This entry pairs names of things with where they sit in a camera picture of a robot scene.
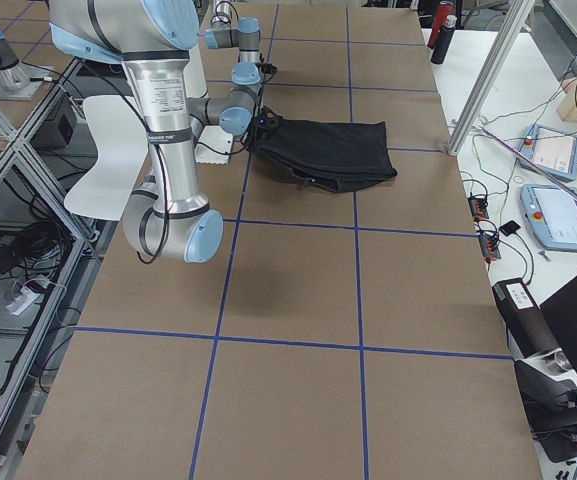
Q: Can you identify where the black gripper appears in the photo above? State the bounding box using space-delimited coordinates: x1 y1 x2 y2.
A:
245 112 283 150

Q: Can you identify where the black graphic t-shirt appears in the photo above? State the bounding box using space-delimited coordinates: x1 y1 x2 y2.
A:
250 118 397 193

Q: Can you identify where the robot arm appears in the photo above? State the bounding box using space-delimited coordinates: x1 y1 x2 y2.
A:
49 1 262 263
204 1 262 85

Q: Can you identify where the white plastic chair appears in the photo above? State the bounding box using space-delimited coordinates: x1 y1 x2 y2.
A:
64 95 148 221

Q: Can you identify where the black water bottle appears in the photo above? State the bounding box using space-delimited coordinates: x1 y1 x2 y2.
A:
430 15 457 65

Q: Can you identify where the red water bottle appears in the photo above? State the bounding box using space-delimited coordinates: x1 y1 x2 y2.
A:
427 0 454 49

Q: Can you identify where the far teach pendant tablet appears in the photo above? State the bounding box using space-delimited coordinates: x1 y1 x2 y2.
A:
519 124 577 182

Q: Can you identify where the teach pendant tablet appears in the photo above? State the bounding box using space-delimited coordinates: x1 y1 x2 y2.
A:
520 184 577 252
519 124 577 182

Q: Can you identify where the near teach pendant tablet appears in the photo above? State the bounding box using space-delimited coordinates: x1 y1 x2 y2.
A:
520 184 577 252

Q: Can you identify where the brown cardboard box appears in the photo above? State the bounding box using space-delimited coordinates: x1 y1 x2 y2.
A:
492 278 561 359

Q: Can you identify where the green tipped stand rod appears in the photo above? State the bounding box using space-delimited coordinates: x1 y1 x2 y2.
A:
479 123 577 202

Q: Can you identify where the black monitor stand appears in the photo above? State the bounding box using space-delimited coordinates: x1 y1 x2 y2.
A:
513 259 577 466

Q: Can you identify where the aluminium frame post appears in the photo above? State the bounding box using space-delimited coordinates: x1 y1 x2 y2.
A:
447 0 535 156

